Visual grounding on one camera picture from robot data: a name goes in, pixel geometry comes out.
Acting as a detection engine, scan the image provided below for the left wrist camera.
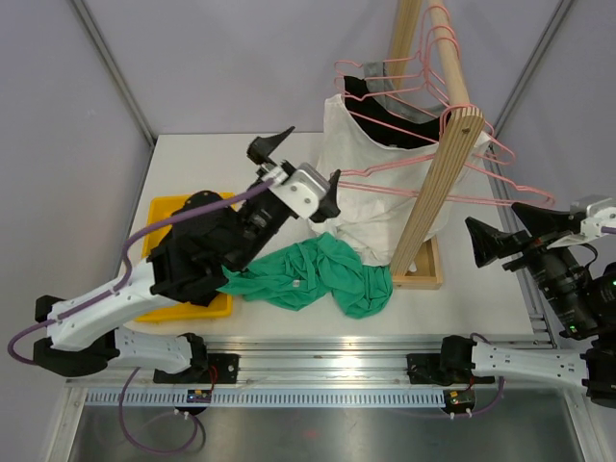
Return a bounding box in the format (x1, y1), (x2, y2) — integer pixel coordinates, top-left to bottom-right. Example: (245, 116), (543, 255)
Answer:
(260, 163), (329, 219)

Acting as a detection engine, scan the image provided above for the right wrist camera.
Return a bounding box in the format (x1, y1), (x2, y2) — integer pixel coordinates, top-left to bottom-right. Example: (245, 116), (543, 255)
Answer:
(570, 194), (615, 243)

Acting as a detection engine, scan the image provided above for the right aluminium frame post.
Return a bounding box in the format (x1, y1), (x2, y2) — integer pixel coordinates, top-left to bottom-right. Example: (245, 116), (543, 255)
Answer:
(494, 0), (578, 136)

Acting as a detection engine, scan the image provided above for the yellow plastic tray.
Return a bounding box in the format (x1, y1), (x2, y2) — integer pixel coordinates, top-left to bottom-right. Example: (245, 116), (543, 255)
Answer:
(135, 194), (233, 323)

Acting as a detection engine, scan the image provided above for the aluminium mounting rail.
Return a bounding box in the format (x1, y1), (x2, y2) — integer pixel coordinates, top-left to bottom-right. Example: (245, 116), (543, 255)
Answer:
(64, 334), (589, 389)

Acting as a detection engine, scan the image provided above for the slotted cable duct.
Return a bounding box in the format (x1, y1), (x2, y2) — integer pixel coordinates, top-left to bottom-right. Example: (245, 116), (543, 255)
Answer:
(86, 387), (445, 408)

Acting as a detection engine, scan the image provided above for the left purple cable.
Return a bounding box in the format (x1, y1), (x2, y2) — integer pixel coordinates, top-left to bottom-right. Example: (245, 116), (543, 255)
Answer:
(7, 180), (275, 454)

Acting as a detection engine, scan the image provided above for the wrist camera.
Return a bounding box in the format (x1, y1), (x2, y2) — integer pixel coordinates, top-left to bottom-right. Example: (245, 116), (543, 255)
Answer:
(570, 194), (615, 243)
(260, 163), (329, 219)

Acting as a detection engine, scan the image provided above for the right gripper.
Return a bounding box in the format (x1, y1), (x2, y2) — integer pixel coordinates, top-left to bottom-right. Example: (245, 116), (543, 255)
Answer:
(463, 201), (599, 334)

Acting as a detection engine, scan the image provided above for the wooden hanger rack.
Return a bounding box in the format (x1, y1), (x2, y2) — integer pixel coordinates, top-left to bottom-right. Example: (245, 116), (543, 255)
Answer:
(390, 1), (485, 290)

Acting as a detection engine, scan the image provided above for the white tank top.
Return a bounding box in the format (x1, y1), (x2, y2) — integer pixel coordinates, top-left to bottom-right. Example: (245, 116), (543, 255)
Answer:
(317, 92), (492, 267)

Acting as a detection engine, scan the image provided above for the aluminium frame post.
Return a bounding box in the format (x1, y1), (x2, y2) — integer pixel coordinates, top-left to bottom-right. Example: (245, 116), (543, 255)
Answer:
(494, 0), (578, 136)
(67, 0), (157, 149)

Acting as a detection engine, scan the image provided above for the grey tank top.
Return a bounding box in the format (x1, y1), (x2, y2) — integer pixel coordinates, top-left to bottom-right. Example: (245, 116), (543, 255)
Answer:
(362, 62), (446, 124)

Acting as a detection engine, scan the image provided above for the left aluminium frame post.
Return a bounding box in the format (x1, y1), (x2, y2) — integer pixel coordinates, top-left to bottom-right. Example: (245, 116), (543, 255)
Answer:
(67, 0), (157, 149)

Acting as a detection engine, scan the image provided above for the green tank top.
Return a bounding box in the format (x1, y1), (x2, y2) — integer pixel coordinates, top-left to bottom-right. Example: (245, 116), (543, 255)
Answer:
(219, 233), (394, 320)

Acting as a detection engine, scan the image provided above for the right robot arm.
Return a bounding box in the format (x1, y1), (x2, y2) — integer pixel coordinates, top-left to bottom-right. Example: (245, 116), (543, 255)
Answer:
(406, 195), (615, 408)

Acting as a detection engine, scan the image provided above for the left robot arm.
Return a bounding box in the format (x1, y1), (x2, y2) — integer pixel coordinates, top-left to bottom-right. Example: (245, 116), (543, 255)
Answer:
(33, 130), (341, 384)

